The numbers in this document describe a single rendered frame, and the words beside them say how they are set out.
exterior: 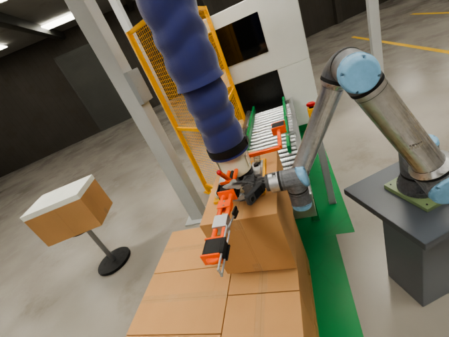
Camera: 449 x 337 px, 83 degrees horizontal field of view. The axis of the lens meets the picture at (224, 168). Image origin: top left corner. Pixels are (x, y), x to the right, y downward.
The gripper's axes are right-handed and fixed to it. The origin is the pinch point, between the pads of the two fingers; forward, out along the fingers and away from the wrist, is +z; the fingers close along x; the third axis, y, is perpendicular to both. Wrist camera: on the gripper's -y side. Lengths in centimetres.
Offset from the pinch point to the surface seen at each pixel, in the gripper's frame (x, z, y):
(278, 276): -58, -10, -3
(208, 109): 36.4, -1.3, 16.3
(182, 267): -59, 56, 10
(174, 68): 58, 5, 16
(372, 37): -18, -159, 336
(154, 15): 78, 4, 15
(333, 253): -112, -41, 53
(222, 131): 23.8, -3.5, 18.3
